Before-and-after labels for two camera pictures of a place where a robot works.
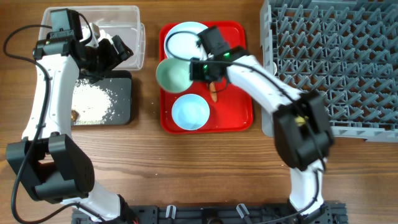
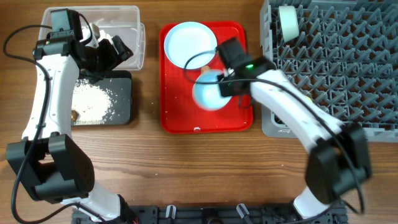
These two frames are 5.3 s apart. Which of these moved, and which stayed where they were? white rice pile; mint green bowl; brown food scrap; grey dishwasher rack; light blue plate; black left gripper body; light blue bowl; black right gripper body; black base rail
Moved: black right gripper body; light blue bowl; mint green bowl
Stayed: black base rail; grey dishwasher rack; brown food scrap; black left gripper body; light blue plate; white rice pile
